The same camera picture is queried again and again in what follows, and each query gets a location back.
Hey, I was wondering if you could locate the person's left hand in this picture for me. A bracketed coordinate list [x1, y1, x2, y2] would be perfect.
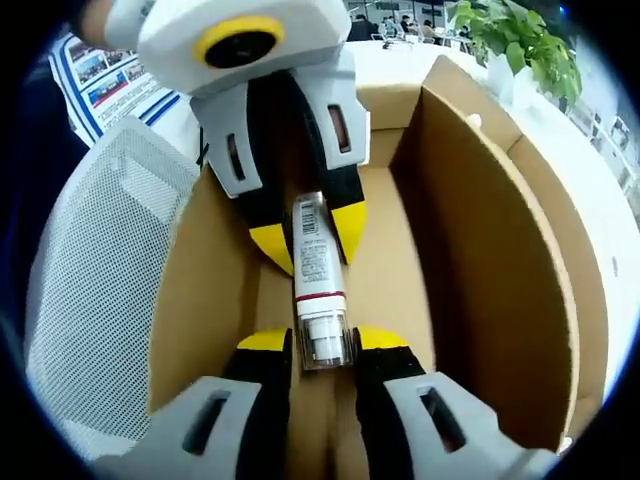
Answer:
[69, 0, 120, 47]

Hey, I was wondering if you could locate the brown cardboard shoe box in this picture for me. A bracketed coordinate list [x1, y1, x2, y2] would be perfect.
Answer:
[147, 53, 609, 480]

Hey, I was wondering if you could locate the green potted plant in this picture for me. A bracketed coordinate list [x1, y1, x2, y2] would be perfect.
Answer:
[447, 0, 584, 109]

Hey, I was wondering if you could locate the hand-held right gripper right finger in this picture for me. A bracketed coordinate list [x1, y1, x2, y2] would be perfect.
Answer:
[352, 324, 557, 480]

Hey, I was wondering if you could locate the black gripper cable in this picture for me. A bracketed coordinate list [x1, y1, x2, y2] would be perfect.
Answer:
[196, 126, 210, 170]

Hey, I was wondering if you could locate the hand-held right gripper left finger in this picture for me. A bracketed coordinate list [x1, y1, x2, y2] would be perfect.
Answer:
[94, 327, 295, 480]

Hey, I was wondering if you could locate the grey mesh office chair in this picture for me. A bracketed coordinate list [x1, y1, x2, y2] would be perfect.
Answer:
[24, 115, 201, 461]

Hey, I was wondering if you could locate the white tube clear cap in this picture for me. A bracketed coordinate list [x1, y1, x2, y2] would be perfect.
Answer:
[291, 191, 355, 372]

